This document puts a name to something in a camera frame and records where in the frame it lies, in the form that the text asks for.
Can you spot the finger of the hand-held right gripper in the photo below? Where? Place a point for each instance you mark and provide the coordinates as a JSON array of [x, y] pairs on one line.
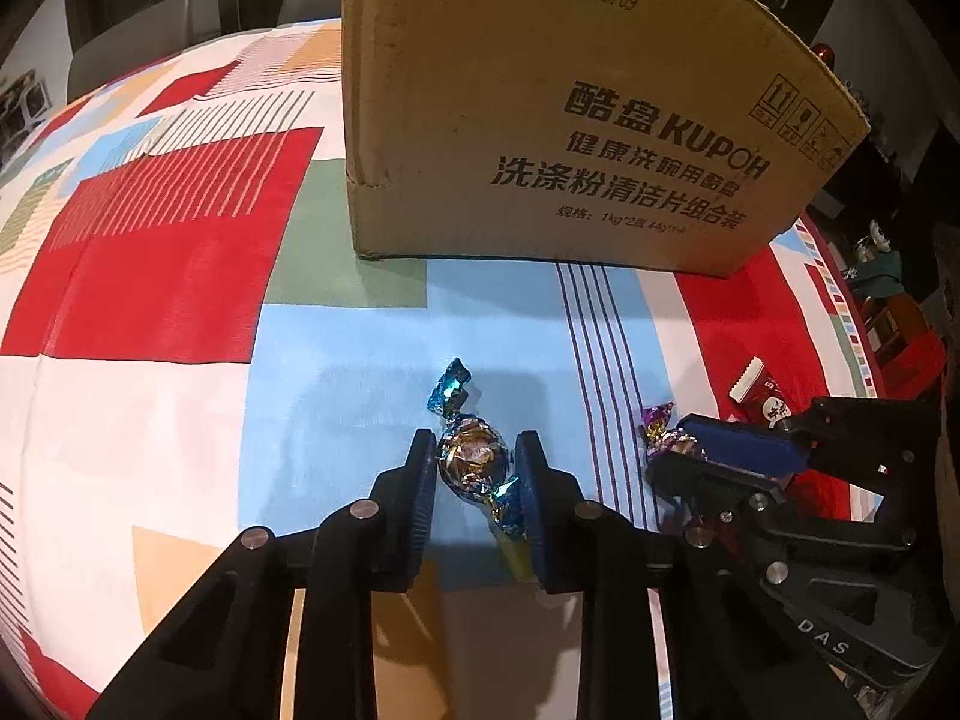
[[720, 484], [750, 446]]

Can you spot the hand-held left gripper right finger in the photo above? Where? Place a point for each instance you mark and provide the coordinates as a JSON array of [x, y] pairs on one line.
[[547, 532]]

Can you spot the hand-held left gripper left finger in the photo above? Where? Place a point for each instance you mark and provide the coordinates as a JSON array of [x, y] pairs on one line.
[[405, 525]]

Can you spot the purple twist-wrapped candy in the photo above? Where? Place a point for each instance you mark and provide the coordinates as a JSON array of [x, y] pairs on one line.
[[660, 424]]

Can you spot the blue gold twist-wrapped candy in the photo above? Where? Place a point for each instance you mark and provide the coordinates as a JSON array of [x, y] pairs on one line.
[[469, 457]]

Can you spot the brown cardboard box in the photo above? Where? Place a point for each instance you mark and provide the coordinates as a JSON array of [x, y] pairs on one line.
[[562, 52]]

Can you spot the red white snack bar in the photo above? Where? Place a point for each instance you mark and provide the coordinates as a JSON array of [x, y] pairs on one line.
[[761, 394]]

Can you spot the red wooden chair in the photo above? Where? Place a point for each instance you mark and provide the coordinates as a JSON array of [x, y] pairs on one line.
[[900, 345]]

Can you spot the green cloth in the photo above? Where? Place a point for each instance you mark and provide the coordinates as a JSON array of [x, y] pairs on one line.
[[877, 270]]

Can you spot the white figurine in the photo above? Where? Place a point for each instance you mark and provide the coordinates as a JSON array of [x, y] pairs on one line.
[[877, 238]]

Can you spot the colourful patchwork tablecloth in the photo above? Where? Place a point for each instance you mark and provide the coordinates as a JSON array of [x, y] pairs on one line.
[[150, 277]]

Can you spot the red foil balloons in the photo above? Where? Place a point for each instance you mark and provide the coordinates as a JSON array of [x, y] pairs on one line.
[[825, 54]]

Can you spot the shoe rack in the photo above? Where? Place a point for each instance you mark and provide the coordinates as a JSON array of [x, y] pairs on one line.
[[26, 112]]

